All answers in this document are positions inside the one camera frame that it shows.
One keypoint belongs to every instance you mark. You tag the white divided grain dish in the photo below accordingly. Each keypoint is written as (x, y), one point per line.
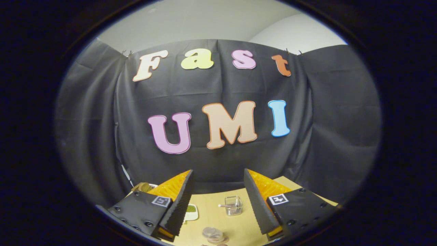
(192, 213)

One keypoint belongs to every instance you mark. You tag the clear plastic juice bottle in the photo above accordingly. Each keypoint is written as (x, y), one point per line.
(212, 233)

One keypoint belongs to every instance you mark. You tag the wooden table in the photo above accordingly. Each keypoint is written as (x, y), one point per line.
(242, 225)

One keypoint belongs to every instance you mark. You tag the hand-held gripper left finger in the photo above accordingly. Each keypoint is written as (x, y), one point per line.
(179, 205)

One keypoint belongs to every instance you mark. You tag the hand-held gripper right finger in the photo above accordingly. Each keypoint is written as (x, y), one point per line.
(259, 205)

